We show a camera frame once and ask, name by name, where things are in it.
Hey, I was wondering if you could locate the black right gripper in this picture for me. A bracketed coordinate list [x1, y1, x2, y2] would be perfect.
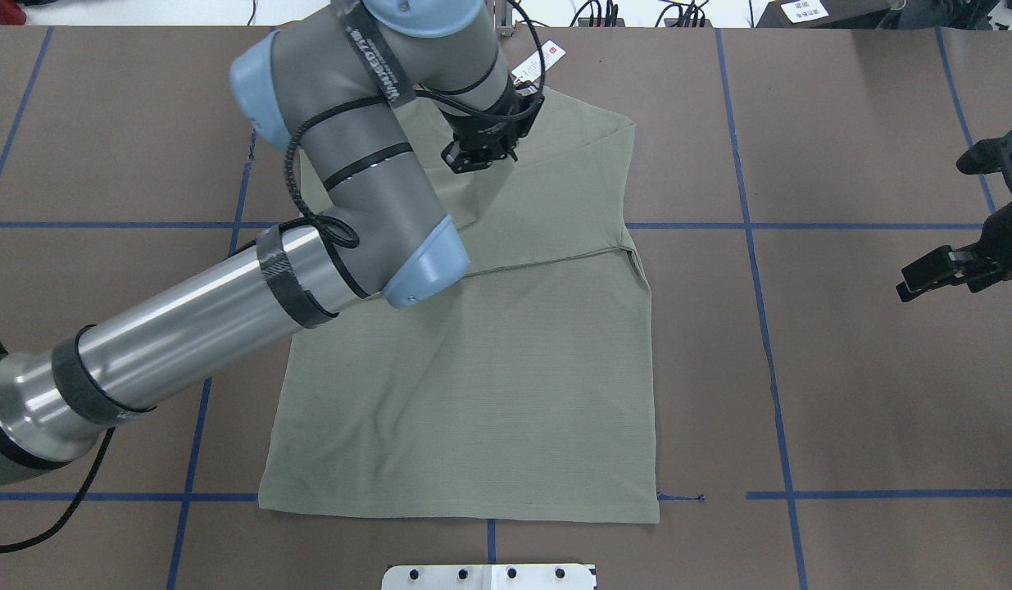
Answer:
[896, 202, 1012, 302]

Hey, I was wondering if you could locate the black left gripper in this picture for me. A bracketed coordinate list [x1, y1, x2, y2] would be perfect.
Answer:
[441, 86, 546, 173]

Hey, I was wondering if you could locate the olive green long-sleeve shirt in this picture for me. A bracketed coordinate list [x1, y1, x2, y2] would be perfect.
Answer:
[257, 90, 660, 525]

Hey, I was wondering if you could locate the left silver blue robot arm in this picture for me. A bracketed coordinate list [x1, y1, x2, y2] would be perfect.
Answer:
[0, 1, 544, 486]

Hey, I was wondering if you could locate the white paper price tag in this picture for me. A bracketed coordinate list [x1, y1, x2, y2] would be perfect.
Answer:
[511, 40, 568, 83]

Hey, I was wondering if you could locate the red cylindrical bottle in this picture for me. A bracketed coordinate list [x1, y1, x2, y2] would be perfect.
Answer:
[0, 0, 27, 26]

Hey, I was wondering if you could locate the aluminium frame post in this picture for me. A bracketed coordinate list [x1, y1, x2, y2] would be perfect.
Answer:
[488, 0, 515, 37]

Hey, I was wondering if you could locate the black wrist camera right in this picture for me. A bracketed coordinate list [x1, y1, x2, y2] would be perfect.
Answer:
[955, 130, 1012, 194]

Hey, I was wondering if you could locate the white camera mast with base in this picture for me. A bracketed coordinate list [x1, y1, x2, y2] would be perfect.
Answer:
[381, 563, 599, 589]

